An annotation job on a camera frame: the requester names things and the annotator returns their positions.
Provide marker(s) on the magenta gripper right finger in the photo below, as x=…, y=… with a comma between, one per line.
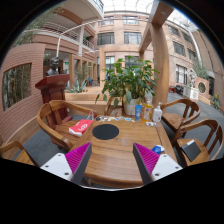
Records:
x=153, y=166

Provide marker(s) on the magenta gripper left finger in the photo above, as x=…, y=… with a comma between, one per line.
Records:
x=70, y=166

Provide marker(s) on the blue white computer mouse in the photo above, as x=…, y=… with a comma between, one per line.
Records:
x=158, y=149

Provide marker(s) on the round black mouse pad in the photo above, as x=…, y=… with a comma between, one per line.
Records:
x=105, y=131

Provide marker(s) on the red white bag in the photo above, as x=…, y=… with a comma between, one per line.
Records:
x=80, y=127

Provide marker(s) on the black notebook on chair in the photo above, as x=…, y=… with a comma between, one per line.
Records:
x=191, y=150

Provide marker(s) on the wooden armchair near left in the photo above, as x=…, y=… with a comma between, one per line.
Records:
x=15, y=151

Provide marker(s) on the wooden armchair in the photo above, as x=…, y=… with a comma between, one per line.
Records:
x=208, y=135
x=57, y=127
x=15, y=151
x=191, y=111

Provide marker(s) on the white pump bottle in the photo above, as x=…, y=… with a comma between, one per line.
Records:
x=157, y=113

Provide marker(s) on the yellow liquid bottle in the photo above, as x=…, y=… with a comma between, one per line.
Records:
x=147, y=111

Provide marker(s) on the wooden armchair right far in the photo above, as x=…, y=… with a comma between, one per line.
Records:
x=191, y=111

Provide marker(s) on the wooden armchair right near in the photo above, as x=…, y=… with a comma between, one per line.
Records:
x=208, y=135

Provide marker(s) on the blue tube bottle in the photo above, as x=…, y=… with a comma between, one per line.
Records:
x=138, y=109

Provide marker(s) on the white plant pot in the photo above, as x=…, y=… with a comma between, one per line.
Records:
x=129, y=107

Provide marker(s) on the wooden chair behind table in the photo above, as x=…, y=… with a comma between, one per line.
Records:
x=111, y=110

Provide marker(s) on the green potted plant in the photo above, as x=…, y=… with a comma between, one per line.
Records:
x=127, y=83

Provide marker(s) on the dark bust statue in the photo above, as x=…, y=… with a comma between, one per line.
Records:
x=54, y=63

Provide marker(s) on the white statue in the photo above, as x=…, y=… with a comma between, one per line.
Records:
x=192, y=78

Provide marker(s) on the wooden pillar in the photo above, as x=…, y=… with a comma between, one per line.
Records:
x=154, y=33

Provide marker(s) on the red wooden pedestal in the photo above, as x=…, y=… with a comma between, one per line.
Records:
x=52, y=87

